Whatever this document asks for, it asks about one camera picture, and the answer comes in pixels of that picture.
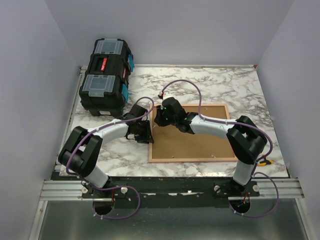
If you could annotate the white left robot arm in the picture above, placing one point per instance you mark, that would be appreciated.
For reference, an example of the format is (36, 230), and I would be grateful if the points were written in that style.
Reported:
(80, 152)

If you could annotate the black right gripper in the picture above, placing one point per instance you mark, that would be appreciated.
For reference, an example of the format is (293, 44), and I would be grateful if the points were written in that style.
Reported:
(160, 110)

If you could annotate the pink picture frame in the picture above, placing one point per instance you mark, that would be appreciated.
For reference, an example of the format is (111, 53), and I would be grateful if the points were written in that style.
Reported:
(173, 146)

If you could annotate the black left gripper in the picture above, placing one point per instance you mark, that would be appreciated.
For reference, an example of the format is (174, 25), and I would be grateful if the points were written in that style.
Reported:
(146, 137)

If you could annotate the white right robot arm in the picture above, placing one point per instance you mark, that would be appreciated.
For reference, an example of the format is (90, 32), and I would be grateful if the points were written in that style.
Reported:
(246, 140)

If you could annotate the aluminium table rail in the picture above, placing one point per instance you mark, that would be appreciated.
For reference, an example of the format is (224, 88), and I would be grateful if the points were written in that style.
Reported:
(65, 187)

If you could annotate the black plastic toolbox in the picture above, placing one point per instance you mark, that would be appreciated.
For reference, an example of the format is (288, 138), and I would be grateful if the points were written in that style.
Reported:
(105, 88)

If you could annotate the black mounting base rail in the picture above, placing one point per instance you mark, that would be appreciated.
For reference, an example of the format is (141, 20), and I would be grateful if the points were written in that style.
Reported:
(169, 192)

